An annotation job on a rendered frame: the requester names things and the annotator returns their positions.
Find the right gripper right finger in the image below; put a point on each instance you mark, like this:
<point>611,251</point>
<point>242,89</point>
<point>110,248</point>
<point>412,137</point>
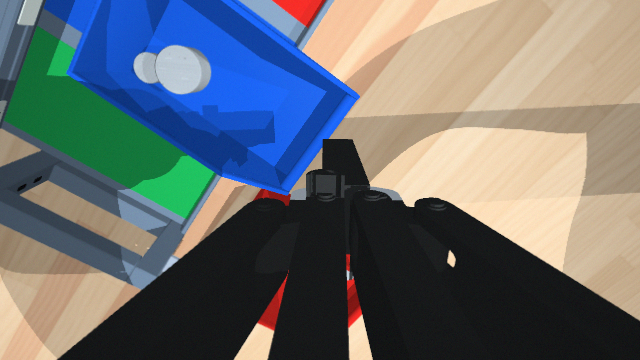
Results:
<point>518,305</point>

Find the red bin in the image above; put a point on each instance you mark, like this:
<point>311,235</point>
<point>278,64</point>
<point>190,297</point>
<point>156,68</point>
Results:
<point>270,315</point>

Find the blue bin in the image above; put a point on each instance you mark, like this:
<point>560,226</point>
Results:
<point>267,107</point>

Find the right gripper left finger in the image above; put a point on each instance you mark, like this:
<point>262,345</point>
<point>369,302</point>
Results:
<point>205,306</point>

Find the dark grey shelf rack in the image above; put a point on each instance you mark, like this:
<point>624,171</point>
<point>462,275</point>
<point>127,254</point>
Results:
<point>93,149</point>

